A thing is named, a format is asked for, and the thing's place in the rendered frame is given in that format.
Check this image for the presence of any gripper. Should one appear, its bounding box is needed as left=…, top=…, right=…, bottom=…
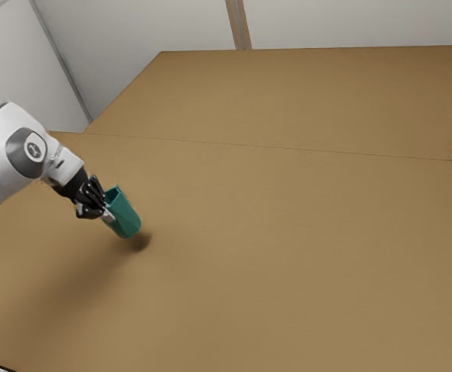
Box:
left=52, top=168, right=116, bottom=224

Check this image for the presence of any teal faceted mug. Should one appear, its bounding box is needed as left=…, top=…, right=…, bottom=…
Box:
left=101, top=185, right=142, bottom=239

